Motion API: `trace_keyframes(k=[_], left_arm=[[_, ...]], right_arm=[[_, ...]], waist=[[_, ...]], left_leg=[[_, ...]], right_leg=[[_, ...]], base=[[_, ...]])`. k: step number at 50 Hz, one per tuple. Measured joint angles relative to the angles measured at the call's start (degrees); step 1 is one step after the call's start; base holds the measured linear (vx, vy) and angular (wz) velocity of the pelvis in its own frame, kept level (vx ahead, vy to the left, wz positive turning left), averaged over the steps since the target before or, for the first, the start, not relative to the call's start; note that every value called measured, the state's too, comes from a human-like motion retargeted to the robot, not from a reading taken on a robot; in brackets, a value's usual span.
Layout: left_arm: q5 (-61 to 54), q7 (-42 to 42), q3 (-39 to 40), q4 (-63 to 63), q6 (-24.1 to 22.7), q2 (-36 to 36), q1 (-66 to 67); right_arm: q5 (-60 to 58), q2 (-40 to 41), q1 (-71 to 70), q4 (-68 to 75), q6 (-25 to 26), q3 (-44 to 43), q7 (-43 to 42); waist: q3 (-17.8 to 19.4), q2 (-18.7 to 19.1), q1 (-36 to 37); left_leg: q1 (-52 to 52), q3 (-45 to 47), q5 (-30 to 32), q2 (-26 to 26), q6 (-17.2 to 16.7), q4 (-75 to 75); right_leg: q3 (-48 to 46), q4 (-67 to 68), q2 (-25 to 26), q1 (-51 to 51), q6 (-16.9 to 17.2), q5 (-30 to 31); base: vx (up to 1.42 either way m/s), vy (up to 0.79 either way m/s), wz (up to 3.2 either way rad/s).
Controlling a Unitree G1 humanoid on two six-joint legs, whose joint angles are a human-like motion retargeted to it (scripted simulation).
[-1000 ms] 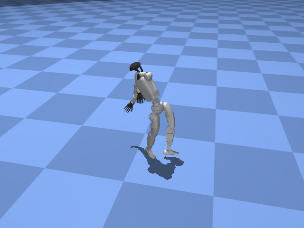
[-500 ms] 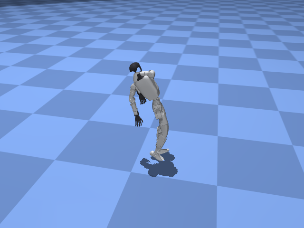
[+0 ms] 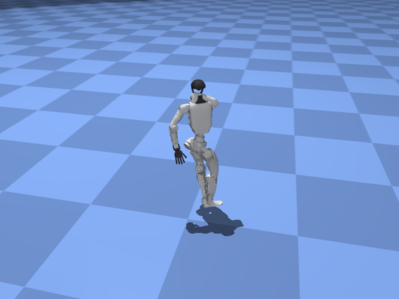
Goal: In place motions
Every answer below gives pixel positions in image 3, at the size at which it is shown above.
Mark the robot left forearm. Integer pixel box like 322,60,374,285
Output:
169,128,179,149

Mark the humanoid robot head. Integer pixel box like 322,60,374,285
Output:
191,79,206,104

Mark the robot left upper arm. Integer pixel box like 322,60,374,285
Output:
169,103,190,132

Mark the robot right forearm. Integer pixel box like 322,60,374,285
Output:
191,94,198,103

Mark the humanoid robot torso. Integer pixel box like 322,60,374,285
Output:
188,100,213,154

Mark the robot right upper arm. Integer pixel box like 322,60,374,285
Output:
190,92,219,109

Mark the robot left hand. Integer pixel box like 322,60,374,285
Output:
173,144,186,164

